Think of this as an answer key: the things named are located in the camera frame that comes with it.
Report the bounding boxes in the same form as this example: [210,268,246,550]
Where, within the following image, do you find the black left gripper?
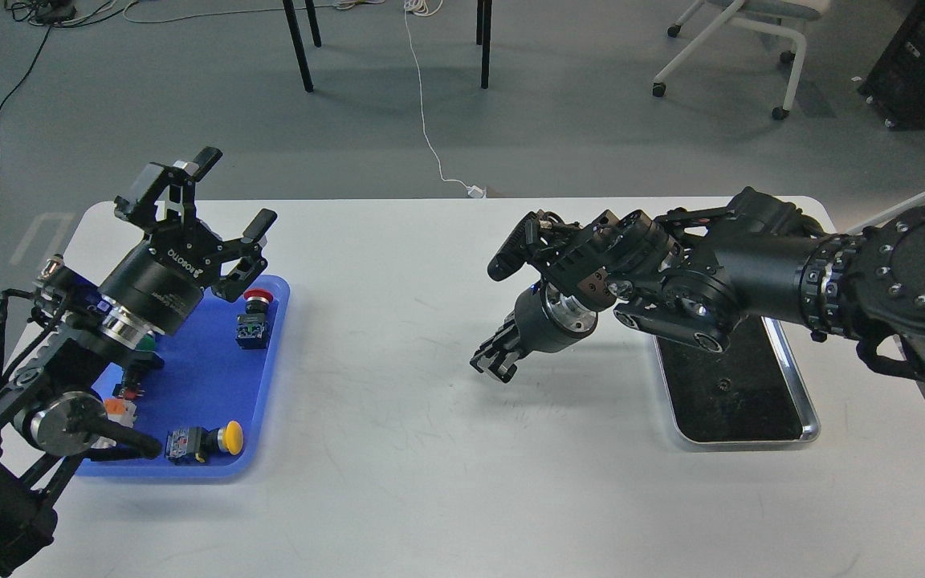
[99,147,278,334]

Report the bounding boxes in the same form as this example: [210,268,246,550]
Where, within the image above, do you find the green push button switch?
[131,330,159,352]

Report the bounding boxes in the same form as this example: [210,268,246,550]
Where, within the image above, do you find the silver metal tray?
[656,317,820,450]

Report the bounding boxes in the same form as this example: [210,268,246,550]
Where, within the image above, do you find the black push button part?
[112,352,165,401]

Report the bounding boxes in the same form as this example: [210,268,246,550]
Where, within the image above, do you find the white floor cable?
[334,0,487,199]

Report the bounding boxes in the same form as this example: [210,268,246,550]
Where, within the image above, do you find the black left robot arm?
[0,147,278,576]

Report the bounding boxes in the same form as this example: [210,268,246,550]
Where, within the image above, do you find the black table legs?
[282,0,493,93]

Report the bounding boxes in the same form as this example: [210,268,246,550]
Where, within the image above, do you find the white office chair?
[653,0,833,120]

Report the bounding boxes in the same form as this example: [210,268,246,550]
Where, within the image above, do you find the orange grey push button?
[103,397,138,428]

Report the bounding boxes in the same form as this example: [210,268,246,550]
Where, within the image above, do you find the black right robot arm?
[470,187,925,383]

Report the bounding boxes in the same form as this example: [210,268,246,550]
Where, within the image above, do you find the red push button switch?
[235,287,273,350]

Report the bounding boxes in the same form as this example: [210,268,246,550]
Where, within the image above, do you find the blue plastic tray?
[76,275,292,482]

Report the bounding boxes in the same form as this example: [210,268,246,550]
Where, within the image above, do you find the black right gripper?
[470,287,598,383]

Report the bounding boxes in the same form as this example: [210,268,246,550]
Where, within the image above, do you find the yellow push button switch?
[164,421,245,465]

